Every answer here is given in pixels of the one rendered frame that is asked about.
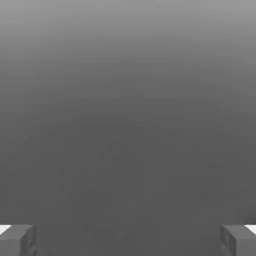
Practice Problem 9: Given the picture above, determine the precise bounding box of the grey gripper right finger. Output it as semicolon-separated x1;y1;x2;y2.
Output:
218;224;256;256

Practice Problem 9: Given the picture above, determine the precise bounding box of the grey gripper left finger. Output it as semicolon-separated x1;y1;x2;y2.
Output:
0;224;38;256

